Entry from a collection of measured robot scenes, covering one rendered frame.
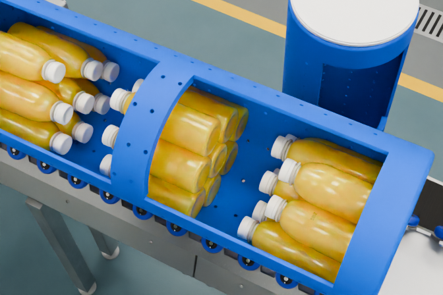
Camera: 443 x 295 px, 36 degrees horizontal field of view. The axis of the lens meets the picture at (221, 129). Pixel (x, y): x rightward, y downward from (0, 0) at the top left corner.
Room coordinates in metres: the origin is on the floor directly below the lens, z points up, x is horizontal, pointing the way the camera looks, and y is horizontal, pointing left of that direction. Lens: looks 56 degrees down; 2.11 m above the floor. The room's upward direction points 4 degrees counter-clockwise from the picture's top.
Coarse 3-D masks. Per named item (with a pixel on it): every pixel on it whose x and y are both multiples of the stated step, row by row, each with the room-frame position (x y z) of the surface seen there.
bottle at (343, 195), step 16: (304, 176) 0.52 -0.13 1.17; (320, 176) 0.52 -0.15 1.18; (336, 176) 0.51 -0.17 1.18; (352, 176) 0.52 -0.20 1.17; (304, 192) 0.50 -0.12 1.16; (320, 192) 0.49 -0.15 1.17; (336, 192) 0.49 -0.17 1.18; (352, 192) 0.49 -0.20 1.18; (368, 192) 0.48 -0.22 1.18; (320, 208) 0.48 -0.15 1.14; (336, 208) 0.47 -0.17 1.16; (352, 208) 0.47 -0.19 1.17
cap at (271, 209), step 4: (272, 196) 0.52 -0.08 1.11; (276, 196) 0.52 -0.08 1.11; (272, 200) 0.51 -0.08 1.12; (276, 200) 0.51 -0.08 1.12; (280, 200) 0.51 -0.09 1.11; (268, 204) 0.51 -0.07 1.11; (272, 204) 0.51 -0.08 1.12; (276, 204) 0.51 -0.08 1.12; (268, 208) 0.50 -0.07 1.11; (272, 208) 0.50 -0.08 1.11; (276, 208) 0.50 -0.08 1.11; (268, 212) 0.50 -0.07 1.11; (272, 212) 0.50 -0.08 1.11; (268, 216) 0.50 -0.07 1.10; (272, 216) 0.49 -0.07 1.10
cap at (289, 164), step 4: (288, 160) 0.56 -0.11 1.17; (292, 160) 0.56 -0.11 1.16; (284, 164) 0.55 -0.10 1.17; (288, 164) 0.55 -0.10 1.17; (292, 164) 0.55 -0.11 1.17; (284, 168) 0.54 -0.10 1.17; (288, 168) 0.54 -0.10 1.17; (292, 168) 0.54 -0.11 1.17; (280, 172) 0.54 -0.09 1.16; (284, 172) 0.54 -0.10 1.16; (288, 172) 0.54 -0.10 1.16; (280, 176) 0.54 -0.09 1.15; (284, 176) 0.53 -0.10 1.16; (288, 176) 0.53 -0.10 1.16; (284, 180) 0.53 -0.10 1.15; (288, 180) 0.53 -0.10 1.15
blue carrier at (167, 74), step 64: (0, 0) 0.91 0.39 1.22; (128, 64) 0.88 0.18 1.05; (192, 64) 0.74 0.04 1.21; (0, 128) 0.70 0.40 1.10; (128, 128) 0.61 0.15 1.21; (256, 128) 0.72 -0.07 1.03; (320, 128) 0.58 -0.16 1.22; (128, 192) 0.55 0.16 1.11; (256, 192) 0.61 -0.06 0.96; (384, 192) 0.46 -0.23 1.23; (256, 256) 0.43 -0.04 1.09; (384, 256) 0.37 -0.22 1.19
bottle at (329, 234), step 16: (288, 208) 0.49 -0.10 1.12; (304, 208) 0.49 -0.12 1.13; (288, 224) 0.47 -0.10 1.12; (304, 224) 0.46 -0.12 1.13; (320, 224) 0.46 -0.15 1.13; (336, 224) 0.46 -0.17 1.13; (352, 224) 0.46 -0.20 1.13; (304, 240) 0.44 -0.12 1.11; (320, 240) 0.44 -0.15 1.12; (336, 240) 0.43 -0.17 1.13; (336, 256) 0.41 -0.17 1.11
